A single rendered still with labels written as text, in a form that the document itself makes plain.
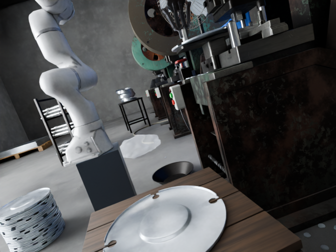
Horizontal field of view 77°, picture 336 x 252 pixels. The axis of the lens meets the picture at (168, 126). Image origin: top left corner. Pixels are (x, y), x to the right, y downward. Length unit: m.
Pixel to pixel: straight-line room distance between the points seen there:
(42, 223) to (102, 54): 6.73
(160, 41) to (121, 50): 5.41
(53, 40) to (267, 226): 0.94
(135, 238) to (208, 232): 0.16
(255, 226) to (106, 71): 7.40
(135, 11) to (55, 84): 1.64
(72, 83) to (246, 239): 0.79
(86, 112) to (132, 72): 6.68
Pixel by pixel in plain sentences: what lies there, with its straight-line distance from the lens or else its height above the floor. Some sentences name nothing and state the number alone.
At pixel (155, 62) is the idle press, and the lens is 4.05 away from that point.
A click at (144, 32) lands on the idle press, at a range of 2.36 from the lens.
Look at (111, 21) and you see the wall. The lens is 7.94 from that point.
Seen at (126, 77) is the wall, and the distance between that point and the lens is 7.59.
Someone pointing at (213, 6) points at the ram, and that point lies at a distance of 1.04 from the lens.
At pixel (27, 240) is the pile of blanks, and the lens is 1.48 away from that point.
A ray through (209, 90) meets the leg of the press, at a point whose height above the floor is 0.59.
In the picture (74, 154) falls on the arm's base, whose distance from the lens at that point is 0.98.
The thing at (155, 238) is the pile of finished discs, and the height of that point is 0.36.
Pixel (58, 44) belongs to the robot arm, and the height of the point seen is 0.93.
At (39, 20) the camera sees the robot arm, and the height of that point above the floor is 1.03.
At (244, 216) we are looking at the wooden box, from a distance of 0.50.
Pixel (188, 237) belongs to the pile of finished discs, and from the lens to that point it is 0.48.
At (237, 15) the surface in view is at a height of 0.84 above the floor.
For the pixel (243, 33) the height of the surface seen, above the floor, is 0.76.
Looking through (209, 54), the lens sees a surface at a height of 0.72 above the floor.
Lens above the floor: 0.66
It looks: 11 degrees down
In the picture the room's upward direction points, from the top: 17 degrees counter-clockwise
